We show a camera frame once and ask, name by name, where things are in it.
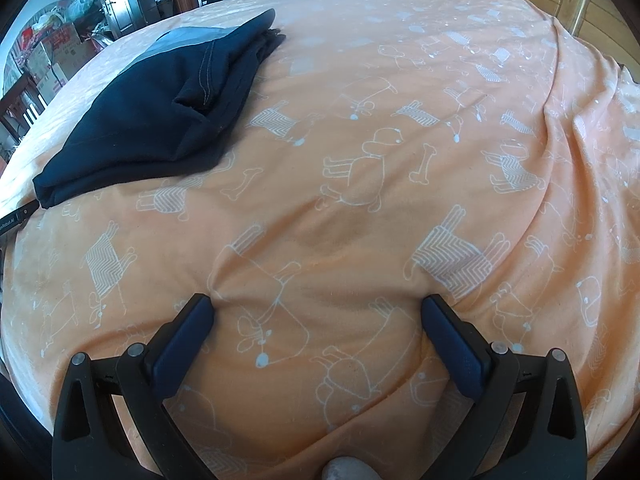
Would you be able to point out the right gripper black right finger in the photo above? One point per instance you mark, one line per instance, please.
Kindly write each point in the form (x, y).
(548, 440)

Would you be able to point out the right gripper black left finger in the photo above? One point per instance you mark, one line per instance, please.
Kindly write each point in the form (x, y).
(89, 441)

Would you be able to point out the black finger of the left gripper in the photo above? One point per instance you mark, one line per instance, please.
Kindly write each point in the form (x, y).
(18, 216)

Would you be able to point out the dark navy small garment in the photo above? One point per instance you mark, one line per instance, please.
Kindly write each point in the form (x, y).
(170, 112)

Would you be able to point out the right hand in white glove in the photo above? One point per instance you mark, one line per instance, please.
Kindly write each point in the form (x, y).
(348, 468)

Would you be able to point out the dark wooden chair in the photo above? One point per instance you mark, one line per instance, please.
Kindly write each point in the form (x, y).
(21, 105)

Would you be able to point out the cardboard boxes stack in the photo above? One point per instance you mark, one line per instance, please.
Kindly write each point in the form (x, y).
(56, 43)

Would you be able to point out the orange dog-print bed cover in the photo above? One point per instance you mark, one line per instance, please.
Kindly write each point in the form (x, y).
(389, 149)

